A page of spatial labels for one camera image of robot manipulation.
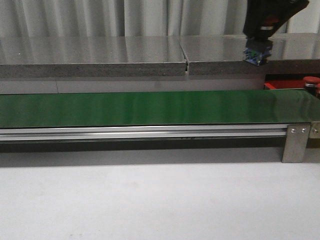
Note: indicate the aluminium conveyor side rail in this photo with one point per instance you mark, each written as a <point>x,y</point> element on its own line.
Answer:
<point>142,132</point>

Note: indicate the steel table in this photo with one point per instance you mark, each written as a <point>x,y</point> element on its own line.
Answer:
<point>101,56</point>
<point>292,53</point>

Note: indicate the grey pleated curtain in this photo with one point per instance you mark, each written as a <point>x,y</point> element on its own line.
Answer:
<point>112,18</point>

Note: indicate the steel conveyor support bracket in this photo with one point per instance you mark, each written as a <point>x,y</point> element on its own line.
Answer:
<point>295,143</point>

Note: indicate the left steel table top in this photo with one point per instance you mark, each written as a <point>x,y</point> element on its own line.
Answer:
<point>101,56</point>

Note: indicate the green conveyor belt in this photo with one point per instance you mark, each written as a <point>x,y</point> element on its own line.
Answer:
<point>281,106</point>

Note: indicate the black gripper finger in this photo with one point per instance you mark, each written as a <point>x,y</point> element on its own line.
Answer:
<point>255,15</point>
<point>279,12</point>

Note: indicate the steel end bracket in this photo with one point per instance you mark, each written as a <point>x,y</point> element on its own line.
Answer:
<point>314,130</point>

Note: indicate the right steel table top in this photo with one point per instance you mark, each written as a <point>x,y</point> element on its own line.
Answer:
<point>292,53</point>

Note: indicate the red mushroom push button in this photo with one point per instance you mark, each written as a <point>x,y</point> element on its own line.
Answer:
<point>310,84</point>

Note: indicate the red plastic tray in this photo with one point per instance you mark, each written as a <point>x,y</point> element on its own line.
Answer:
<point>286,81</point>

